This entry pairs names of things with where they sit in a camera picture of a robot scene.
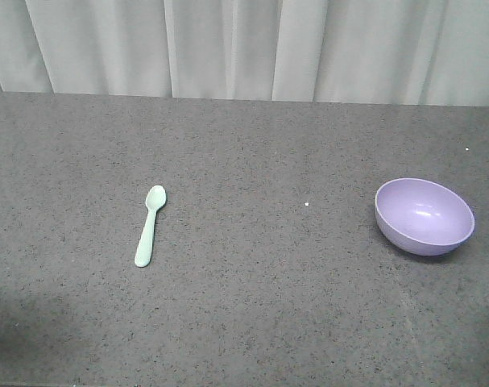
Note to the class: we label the mint green plastic spoon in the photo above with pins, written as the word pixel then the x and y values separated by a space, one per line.
pixel 156 198

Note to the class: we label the purple plastic bowl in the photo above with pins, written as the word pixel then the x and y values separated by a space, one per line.
pixel 422 217

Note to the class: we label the white curtain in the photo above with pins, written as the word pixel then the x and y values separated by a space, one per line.
pixel 402 52

